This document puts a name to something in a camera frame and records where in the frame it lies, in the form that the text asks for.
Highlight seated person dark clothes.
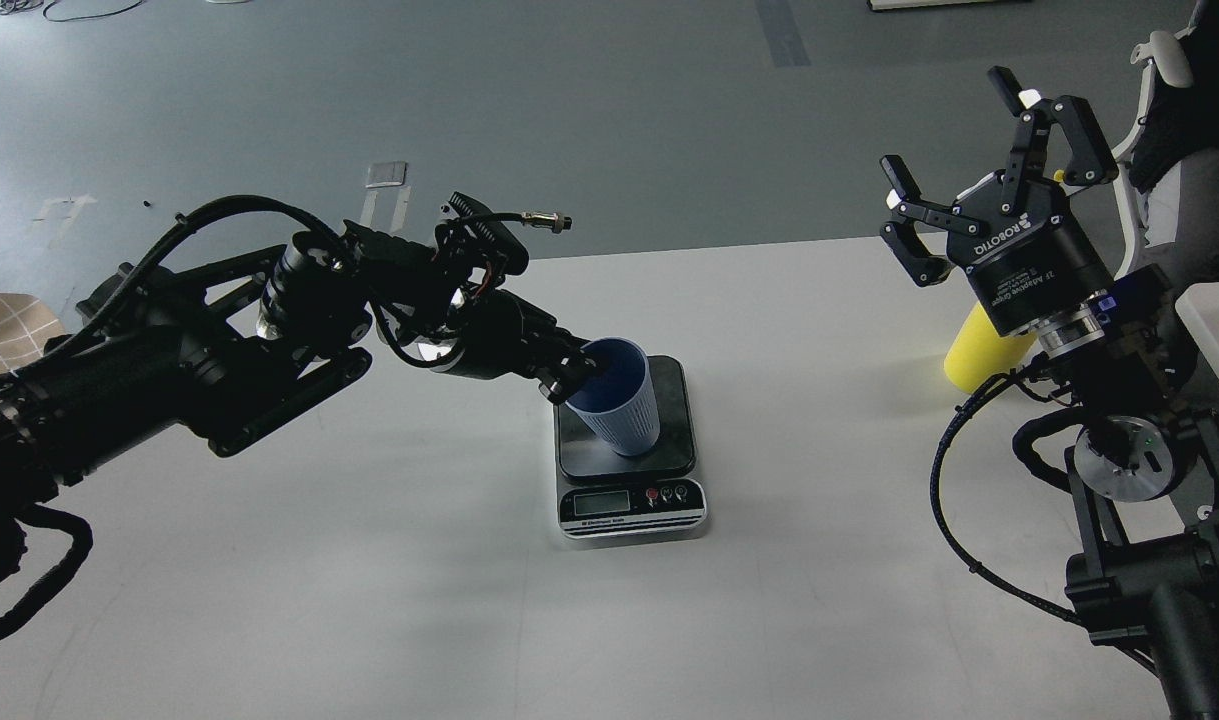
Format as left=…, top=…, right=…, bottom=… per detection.
left=1128, top=1, right=1219, bottom=294

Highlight white office chair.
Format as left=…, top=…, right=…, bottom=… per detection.
left=1112, top=26, right=1193, bottom=279

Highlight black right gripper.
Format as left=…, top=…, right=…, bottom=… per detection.
left=879, top=66, right=1120, bottom=337

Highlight blue ribbed plastic cup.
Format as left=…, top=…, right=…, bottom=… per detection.
left=564, top=337, right=661, bottom=457

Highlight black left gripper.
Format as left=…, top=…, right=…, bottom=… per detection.
left=432, top=290, right=606, bottom=404

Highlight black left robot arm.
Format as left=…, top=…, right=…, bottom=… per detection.
left=0, top=192, right=608, bottom=641

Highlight beige checkered cloth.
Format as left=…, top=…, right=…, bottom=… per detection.
left=0, top=294, right=68, bottom=374

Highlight black floor cables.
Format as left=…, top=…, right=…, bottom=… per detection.
left=0, top=0, right=146, bottom=37

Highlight black digital kitchen scale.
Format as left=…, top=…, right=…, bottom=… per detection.
left=551, top=355, right=709, bottom=547

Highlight yellow squeeze seasoning bottle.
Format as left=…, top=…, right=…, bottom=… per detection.
left=944, top=302, right=1035, bottom=395

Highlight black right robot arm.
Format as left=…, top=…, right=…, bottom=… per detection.
left=880, top=67, right=1219, bottom=719

